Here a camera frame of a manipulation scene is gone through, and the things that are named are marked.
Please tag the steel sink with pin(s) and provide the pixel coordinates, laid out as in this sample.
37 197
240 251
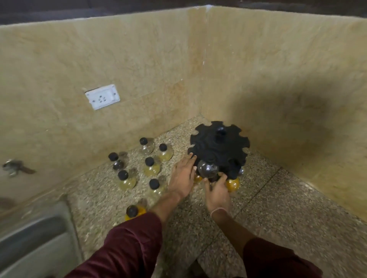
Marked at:
34 243

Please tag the white wall socket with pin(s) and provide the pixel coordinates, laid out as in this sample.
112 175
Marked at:
102 96

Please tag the clear glass spice jar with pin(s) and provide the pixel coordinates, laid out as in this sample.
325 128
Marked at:
207 169

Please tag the maroon sleeve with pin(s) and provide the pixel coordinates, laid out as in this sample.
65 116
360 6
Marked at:
275 260
123 249

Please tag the white wrist thread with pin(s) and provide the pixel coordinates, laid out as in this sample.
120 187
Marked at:
219 211

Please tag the person's left forearm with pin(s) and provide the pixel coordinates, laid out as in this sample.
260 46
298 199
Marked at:
166 204

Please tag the maroon left sleeve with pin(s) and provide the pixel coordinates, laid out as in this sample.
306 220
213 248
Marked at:
123 249

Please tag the maroon right sleeve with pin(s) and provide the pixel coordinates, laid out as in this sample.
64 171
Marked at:
275 260

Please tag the person's left thumb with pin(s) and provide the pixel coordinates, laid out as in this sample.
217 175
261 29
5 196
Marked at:
194 172

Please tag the person's right forearm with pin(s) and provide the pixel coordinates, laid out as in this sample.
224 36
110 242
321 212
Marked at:
230 229

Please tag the person's left hand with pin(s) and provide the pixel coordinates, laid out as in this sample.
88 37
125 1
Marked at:
181 179

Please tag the orange-filled spice jar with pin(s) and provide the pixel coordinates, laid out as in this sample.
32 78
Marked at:
232 185
197 179

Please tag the cluster of black-capped jars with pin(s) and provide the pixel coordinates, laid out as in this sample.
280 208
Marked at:
150 169

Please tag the person's right hand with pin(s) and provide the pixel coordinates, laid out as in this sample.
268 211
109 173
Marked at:
218 197

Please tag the person's right thumb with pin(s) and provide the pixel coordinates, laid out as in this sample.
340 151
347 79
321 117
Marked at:
208 185

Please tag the small dark spice jar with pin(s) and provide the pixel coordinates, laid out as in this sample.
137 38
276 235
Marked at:
241 171

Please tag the black round spice rack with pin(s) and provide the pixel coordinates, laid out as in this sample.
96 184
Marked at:
219 144

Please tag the metal wall tap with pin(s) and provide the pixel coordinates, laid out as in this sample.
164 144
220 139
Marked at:
15 167

